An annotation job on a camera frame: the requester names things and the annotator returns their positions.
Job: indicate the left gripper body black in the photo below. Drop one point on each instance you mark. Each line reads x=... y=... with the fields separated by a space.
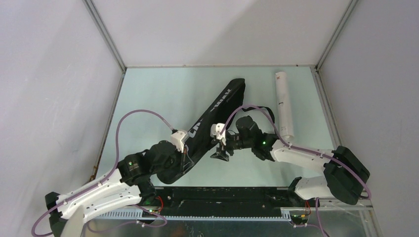
x=183 y=157

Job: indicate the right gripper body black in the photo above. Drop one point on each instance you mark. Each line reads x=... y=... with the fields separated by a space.
x=229 y=146

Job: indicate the black racket bag crossway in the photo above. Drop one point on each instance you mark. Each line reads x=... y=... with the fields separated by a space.
x=199 y=138

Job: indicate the white shuttlecock tube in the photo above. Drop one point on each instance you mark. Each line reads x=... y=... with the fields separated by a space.
x=284 y=106

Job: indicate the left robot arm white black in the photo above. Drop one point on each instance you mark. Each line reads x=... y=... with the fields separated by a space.
x=127 y=183

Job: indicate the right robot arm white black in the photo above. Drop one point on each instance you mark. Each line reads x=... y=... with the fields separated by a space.
x=341 y=174

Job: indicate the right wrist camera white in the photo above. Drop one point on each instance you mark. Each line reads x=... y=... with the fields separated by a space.
x=218 y=134

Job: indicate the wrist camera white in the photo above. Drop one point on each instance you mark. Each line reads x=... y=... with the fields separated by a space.
x=178 y=139
x=218 y=134

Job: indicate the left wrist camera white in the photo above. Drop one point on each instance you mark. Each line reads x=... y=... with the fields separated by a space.
x=178 y=139

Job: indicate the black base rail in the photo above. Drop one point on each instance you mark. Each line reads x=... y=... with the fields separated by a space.
x=225 y=202

